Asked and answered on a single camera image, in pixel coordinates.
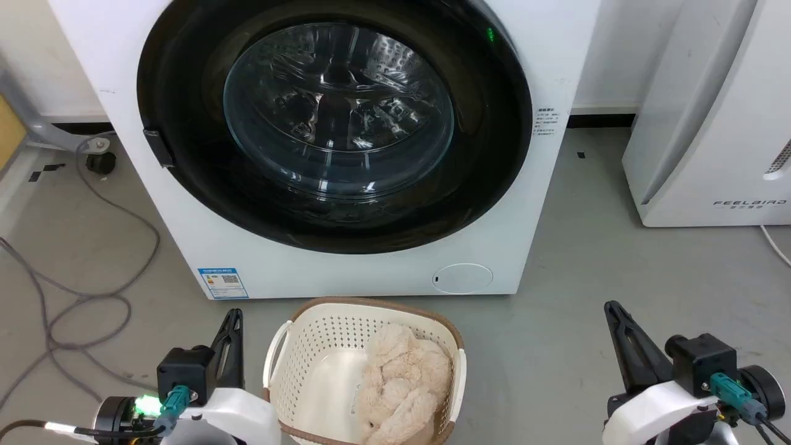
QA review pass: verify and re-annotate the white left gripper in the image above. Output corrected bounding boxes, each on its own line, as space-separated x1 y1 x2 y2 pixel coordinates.
167 308 282 445

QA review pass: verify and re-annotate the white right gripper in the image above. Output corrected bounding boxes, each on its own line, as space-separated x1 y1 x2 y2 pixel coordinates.
602 300 722 445

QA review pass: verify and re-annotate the white front-load washing machine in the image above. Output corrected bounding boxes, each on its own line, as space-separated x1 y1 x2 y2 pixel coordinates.
48 0 601 301

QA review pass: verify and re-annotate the black round glass washer door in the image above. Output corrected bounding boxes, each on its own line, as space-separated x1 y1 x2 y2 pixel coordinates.
137 0 533 255

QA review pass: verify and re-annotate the blue energy label sticker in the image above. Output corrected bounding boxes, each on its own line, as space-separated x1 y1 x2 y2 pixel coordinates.
198 267 250 300

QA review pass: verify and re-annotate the cream perforated laundry basket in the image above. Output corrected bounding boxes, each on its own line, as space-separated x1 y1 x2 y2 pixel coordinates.
263 297 467 445

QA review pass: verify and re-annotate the beige fluffy plush toy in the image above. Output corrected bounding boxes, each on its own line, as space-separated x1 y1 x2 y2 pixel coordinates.
355 323 453 445

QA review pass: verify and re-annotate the round white filter cover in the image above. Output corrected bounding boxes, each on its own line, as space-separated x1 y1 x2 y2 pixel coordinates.
432 263 494 295

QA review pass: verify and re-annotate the black caster wheel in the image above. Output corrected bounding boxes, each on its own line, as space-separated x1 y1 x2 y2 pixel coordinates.
85 151 117 176

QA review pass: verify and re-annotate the white Feelbird appliance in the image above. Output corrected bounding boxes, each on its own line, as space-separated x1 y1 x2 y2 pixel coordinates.
622 0 791 228

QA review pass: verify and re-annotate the small white text sticker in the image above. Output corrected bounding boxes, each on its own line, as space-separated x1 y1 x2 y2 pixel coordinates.
535 106 562 138

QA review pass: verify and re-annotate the yellow wooden board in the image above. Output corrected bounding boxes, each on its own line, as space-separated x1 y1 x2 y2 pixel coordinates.
0 96 28 171

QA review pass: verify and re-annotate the teal plug right gripper cable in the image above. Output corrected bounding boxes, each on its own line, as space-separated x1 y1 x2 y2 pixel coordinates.
709 372 791 445

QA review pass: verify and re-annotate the grey floor cable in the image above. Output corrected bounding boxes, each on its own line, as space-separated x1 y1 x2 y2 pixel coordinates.
0 131 163 409

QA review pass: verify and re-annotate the white thin floor cable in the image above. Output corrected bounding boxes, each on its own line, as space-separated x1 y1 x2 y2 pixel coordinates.
759 224 791 268

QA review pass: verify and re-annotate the grey metal frame leg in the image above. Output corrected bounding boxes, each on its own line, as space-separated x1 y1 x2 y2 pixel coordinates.
0 65 112 155

